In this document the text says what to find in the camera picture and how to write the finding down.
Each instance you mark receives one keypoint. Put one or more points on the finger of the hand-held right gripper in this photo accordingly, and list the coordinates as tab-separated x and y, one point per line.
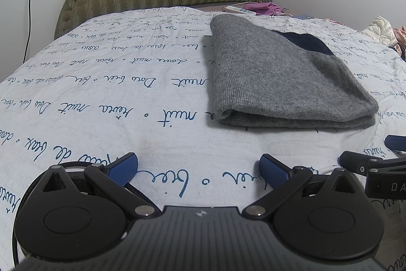
353	160
396	143

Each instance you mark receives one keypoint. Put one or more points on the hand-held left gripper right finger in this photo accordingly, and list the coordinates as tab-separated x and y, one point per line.
271	170

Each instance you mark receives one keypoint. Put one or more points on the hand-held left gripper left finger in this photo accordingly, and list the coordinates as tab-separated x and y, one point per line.
122	170

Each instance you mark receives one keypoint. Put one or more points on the grey sweater with navy sleeves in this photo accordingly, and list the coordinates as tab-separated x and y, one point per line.
269	74

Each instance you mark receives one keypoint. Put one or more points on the pile of mixed clothes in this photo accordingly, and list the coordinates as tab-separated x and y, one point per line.
385	34

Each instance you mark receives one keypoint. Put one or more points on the purple cloth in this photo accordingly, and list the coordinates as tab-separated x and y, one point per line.
263	8

